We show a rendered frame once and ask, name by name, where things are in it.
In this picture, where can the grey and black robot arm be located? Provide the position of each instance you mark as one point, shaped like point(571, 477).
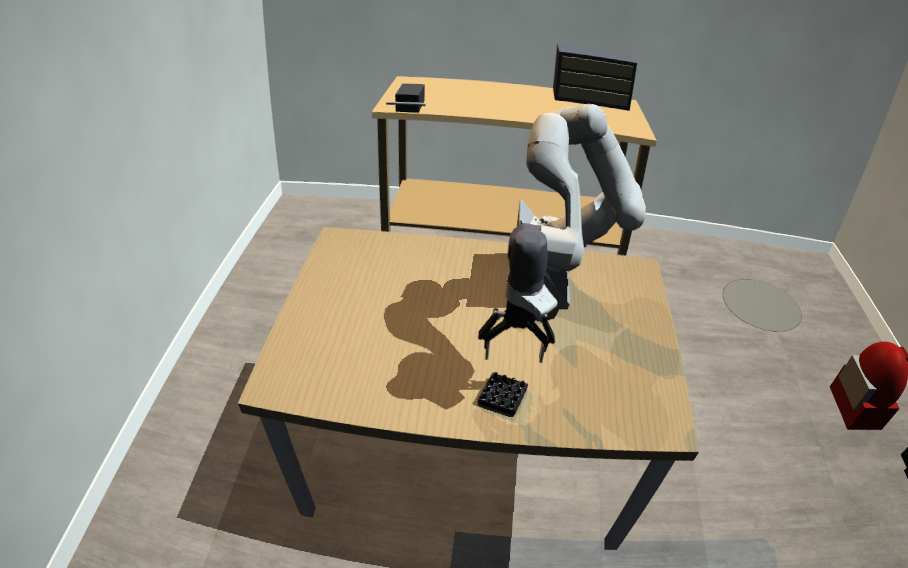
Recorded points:
point(535, 248)

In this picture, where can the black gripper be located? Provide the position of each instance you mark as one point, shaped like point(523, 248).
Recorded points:
point(508, 321)

